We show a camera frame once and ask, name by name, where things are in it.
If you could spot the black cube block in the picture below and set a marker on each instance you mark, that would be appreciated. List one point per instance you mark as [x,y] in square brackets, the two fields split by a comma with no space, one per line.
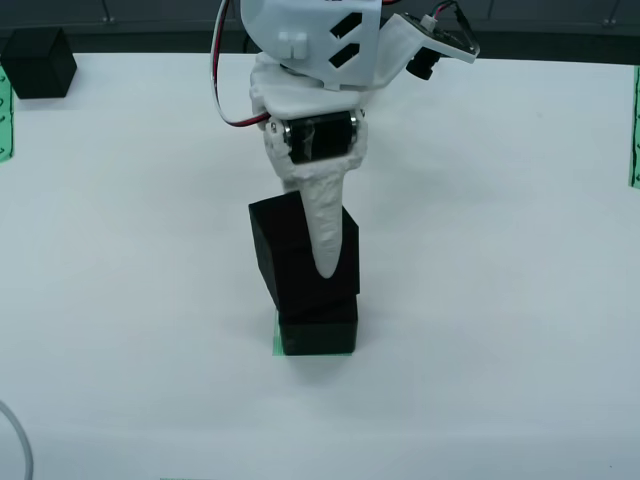
[37,65]
[285,250]
[320,335]

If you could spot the green striped square marker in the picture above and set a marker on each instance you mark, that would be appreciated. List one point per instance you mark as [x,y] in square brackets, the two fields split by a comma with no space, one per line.
[276,345]

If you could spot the green strip with arrows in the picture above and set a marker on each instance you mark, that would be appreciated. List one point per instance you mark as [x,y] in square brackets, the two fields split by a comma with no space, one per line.
[635,130]
[6,125]

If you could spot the camera on white mount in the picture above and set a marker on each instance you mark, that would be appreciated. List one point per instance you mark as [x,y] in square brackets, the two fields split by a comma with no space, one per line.
[402,42]

